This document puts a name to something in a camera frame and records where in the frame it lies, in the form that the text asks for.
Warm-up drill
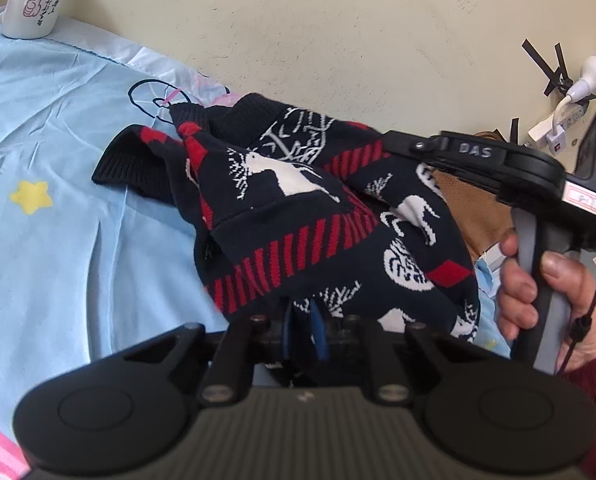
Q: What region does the person's right hand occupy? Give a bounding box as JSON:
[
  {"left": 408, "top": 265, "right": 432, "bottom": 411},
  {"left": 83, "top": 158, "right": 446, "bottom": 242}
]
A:
[{"left": 495, "top": 232, "right": 596, "bottom": 376}]

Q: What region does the black wrist strap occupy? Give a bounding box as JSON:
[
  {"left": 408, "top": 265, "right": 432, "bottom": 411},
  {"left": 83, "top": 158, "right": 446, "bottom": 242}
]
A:
[{"left": 560, "top": 240, "right": 596, "bottom": 376}]

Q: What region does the white lamp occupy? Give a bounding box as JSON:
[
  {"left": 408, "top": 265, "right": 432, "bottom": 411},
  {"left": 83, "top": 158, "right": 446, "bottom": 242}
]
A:
[{"left": 553, "top": 52, "right": 596, "bottom": 111}]

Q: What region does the white power strip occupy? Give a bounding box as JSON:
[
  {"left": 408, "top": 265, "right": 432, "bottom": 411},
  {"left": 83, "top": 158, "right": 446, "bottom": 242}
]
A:
[{"left": 528, "top": 101, "right": 592, "bottom": 150}]

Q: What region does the dark reindeer pattern knit sweater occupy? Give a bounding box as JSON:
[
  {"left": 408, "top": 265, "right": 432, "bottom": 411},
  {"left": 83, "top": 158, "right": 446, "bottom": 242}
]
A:
[{"left": 92, "top": 92, "right": 481, "bottom": 347}]

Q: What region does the light blue printed bed sheet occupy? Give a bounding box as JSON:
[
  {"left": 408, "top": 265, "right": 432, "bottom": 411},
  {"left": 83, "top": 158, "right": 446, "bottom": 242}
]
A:
[{"left": 0, "top": 7, "right": 510, "bottom": 480}]

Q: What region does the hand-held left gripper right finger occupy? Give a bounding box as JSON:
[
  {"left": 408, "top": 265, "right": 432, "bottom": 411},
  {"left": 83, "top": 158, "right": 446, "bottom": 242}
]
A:
[{"left": 310, "top": 305, "right": 485, "bottom": 404}]

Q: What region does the brown seat cushion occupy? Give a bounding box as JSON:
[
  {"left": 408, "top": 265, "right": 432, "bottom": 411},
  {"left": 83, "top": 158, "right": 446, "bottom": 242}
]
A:
[{"left": 432, "top": 130, "right": 518, "bottom": 262}]

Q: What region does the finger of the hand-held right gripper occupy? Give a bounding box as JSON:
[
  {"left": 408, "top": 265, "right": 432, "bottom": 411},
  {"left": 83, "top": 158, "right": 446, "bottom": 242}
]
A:
[{"left": 382, "top": 130, "right": 511, "bottom": 200}]

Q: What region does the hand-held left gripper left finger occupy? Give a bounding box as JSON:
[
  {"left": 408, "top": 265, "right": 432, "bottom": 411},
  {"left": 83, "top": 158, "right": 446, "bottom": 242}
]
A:
[{"left": 103, "top": 310, "right": 294, "bottom": 406}]

